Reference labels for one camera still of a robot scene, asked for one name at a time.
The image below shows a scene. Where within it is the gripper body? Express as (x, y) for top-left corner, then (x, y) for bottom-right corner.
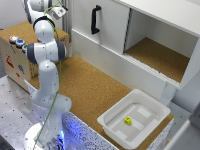
(50, 6), (68, 20)

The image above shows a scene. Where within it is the yellow block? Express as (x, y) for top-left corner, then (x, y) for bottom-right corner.
(124, 116), (132, 126)

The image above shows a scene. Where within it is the green button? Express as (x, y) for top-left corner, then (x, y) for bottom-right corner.
(21, 43), (29, 53)

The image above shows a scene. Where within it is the blue button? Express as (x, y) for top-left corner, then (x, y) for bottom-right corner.
(15, 38), (26, 48)

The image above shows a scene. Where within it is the white sliding door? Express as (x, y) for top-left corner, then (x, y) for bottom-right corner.
(72, 0), (131, 55)

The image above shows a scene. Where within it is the red button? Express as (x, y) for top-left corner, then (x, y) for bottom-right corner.
(9, 35), (19, 44)

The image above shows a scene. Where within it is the wooden drawer box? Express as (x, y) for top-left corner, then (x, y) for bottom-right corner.
(0, 20), (71, 93)

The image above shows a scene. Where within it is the white cabinet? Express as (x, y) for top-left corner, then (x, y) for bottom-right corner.
(70, 0), (200, 104)

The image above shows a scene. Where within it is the white plastic box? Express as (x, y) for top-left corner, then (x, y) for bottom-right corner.
(96, 88), (172, 150)

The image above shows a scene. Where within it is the black door handle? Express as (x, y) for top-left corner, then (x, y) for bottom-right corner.
(90, 4), (102, 35)

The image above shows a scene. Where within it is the green cable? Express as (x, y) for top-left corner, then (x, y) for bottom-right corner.
(31, 0), (64, 150)

